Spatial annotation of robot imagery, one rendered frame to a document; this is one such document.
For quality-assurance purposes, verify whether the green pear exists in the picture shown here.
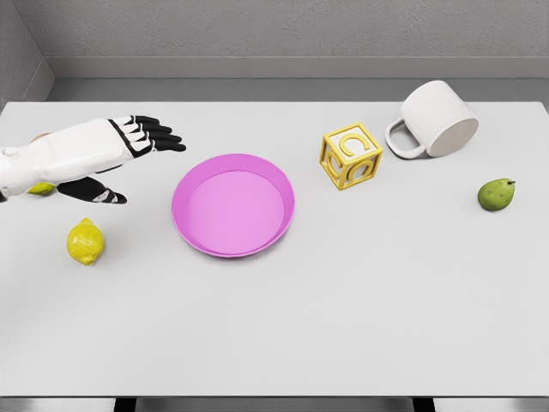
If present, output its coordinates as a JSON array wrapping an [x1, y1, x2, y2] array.
[[477, 178, 516, 212]]

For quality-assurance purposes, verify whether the yellow letter block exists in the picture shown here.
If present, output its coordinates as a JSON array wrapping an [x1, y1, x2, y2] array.
[[318, 122, 384, 192]]

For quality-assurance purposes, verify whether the yellow-green fruit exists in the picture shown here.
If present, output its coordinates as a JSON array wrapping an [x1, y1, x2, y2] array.
[[26, 182, 57, 197]]

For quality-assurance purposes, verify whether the yellow lemon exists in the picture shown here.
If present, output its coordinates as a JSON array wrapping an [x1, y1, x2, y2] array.
[[65, 217, 106, 267]]

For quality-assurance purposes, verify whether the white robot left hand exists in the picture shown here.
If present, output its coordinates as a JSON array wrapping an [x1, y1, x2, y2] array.
[[41, 114, 187, 205]]

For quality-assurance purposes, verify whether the white ribbed mug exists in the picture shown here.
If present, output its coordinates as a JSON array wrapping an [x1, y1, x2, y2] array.
[[384, 80, 480, 160]]

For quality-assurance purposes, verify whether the pink round plate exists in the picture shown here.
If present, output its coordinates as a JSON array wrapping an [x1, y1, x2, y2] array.
[[171, 154, 296, 259]]

